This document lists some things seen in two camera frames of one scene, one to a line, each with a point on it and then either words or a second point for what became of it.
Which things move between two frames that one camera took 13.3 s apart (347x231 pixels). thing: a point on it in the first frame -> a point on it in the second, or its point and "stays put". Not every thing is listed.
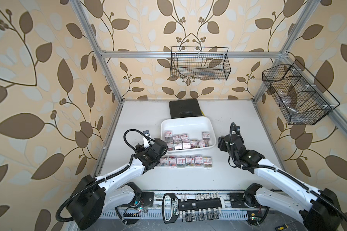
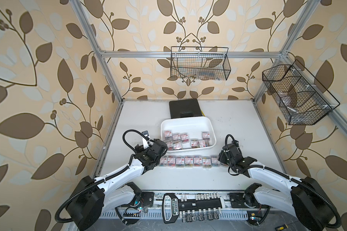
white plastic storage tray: [185, 133] stays put
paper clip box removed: [207, 163] stays put
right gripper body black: [223, 147] -> [223, 159]
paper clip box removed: [164, 162] stays put
